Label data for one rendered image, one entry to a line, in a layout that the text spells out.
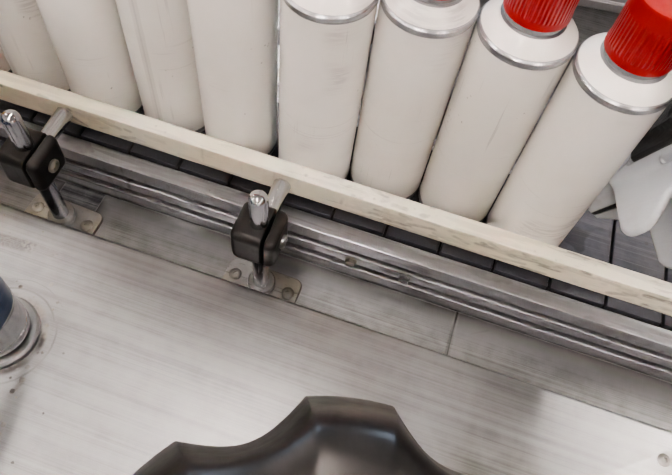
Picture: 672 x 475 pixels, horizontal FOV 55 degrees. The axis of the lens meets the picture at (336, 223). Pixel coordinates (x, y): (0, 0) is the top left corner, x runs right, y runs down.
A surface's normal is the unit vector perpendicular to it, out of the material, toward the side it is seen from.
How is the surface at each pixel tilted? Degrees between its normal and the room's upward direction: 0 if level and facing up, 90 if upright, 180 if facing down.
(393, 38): 90
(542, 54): 45
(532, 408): 0
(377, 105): 90
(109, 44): 90
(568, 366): 0
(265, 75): 90
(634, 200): 63
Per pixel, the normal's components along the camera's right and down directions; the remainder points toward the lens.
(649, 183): -0.81, -0.51
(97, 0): 0.71, 0.63
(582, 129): -0.63, 0.64
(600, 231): 0.08, -0.51
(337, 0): 0.14, 0.19
